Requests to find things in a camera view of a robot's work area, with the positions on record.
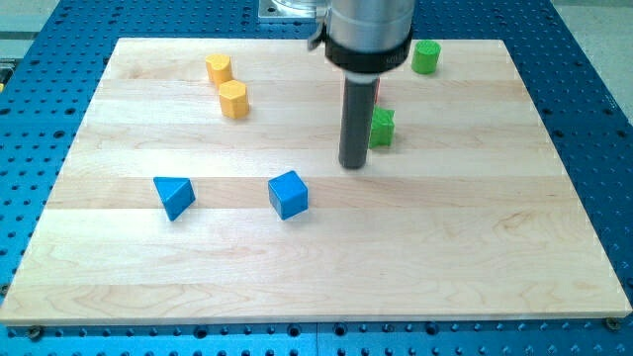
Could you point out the yellow hexagon block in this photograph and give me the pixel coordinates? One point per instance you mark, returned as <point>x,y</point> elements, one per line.
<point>233,99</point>

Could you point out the red block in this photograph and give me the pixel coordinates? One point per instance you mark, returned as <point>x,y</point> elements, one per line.
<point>376,90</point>

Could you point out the black collar tool mount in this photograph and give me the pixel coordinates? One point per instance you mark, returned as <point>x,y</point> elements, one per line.
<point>367,62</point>

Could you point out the green cylinder block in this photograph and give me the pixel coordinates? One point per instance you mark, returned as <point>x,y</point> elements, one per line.
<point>425,56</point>

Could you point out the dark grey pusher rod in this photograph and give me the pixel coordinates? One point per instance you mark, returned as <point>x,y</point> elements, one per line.
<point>359,96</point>

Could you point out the light wooden board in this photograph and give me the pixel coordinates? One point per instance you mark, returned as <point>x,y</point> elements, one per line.
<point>469,214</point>

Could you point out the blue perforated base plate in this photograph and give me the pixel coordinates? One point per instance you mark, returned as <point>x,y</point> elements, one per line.
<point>575,59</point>

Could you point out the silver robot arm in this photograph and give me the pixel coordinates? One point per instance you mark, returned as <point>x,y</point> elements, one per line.
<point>363,38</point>

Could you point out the yellow heart block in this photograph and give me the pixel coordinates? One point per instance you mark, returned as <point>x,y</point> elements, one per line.
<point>219,68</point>

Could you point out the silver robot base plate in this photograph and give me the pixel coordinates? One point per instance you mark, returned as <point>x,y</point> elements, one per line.
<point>281,10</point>

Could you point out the blue triangle block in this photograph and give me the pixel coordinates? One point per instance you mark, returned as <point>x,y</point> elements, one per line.
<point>176,195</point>

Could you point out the green star block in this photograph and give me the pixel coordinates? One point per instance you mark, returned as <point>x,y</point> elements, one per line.
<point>382,127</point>

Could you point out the blue cube block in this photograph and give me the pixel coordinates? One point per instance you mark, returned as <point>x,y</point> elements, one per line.
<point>288,194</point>

